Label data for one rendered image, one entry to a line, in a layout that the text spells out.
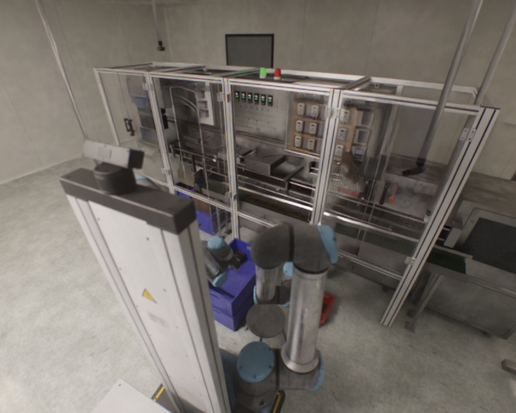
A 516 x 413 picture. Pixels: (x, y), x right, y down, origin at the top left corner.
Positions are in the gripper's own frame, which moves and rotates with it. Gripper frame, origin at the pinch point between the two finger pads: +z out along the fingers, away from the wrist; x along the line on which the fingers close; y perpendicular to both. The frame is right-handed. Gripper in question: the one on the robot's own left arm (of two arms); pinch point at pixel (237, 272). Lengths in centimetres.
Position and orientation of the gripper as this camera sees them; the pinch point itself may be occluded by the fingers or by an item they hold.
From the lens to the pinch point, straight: 175.8
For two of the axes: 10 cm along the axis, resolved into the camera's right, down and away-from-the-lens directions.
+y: 4.9, -7.7, 4.2
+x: -8.1, -2.2, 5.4
